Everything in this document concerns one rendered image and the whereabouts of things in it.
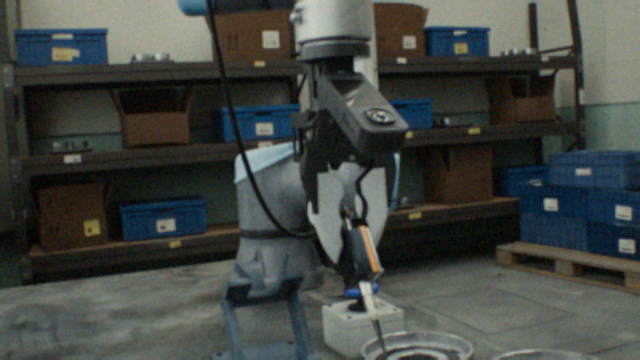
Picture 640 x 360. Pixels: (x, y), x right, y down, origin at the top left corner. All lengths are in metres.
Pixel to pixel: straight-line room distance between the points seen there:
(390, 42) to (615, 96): 1.98
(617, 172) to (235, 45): 2.48
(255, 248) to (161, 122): 2.97
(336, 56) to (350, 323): 0.28
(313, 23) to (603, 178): 3.84
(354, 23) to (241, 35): 3.51
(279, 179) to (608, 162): 3.50
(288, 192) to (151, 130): 2.98
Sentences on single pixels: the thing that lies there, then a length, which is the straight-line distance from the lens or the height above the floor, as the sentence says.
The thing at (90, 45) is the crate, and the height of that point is 1.62.
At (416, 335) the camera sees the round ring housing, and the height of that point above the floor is 0.84.
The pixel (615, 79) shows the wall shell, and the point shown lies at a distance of 5.56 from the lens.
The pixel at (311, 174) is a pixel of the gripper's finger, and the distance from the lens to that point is 0.62.
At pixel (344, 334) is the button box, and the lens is 0.72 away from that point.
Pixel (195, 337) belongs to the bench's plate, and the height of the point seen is 0.80.
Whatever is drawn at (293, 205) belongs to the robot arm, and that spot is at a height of 0.94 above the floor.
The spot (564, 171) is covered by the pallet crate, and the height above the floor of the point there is 0.68.
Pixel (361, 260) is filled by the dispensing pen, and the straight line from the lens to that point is 0.62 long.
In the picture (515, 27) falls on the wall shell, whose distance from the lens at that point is 5.77.
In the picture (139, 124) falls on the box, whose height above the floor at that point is 1.15.
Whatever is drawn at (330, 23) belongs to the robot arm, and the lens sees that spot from 0.62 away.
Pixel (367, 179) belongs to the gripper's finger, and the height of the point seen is 1.00.
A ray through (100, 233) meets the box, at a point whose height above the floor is 0.53.
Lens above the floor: 1.05
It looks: 5 degrees down
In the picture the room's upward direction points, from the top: 4 degrees counter-clockwise
